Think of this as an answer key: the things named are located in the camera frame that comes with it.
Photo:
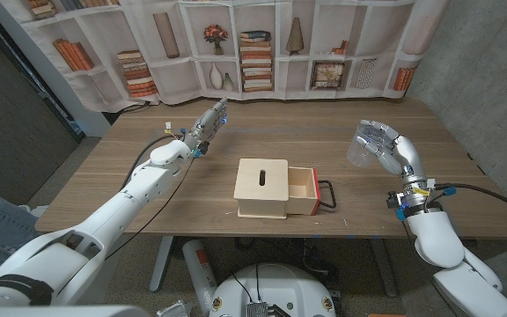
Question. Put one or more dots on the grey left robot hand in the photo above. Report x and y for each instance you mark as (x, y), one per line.
(207, 127)

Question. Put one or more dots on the printed bookshelf backdrop cloth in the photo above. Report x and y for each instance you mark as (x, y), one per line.
(170, 79)

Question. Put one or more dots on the clear plastic measuring cup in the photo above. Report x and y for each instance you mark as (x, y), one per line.
(359, 156)

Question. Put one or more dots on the dark door panel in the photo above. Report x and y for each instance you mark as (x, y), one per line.
(16, 132)

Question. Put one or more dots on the grey metal bracket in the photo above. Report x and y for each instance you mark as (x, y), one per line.
(174, 310)

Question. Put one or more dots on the white cylinder with orange label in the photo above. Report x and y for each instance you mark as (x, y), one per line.
(198, 268)

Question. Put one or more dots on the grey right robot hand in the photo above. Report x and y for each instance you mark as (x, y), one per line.
(407, 154)

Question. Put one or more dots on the wooden drawer with red front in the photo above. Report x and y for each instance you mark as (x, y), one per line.
(299, 204)

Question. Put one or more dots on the white robot torso base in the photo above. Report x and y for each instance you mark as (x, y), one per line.
(280, 286)

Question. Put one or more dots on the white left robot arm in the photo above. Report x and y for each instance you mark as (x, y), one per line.
(143, 189)

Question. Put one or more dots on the wooden box with slot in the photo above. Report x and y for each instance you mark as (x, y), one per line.
(253, 193)

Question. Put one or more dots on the silver finned heat sink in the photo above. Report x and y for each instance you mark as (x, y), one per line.
(257, 309)

